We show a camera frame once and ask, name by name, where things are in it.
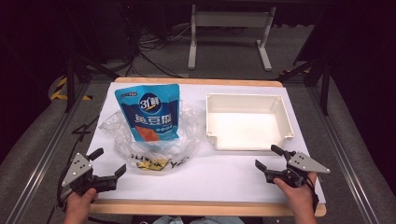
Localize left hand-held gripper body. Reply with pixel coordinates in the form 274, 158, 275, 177
58, 152, 119, 201

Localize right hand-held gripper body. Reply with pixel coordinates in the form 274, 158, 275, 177
265, 150, 332, 189

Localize person's right hand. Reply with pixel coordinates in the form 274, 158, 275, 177
273, 172, 319, 224

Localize person's left hand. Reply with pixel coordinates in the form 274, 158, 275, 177
63, 187, 98, 224

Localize white plastic box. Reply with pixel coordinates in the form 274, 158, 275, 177
205, 92, 295, 152

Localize white table sheet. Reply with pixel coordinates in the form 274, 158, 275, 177
86, 81, 327, 205

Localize blue snack pouch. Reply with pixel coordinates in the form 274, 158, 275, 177
114, 83, 181, 143

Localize yellow black floor tape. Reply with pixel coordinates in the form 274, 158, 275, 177
49, 76, 93, 102

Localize black tripod stand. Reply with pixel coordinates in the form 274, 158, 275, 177
277, 57, 332, 117
63, 50, 120, 114

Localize clear plastic bag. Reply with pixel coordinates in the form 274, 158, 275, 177
98, 100, 207, 175

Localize white metal stand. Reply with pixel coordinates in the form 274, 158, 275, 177
187, 4, 277, 72

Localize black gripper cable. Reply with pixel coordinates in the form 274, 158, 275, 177
46, 164, 73, 224
303, 172, 325, 215

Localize aluminium frame rail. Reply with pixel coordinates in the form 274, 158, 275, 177
4, 82, 92, 224
306, 83, 381, 224

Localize black floor cables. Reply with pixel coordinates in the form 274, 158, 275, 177
120, 18, 192, 78

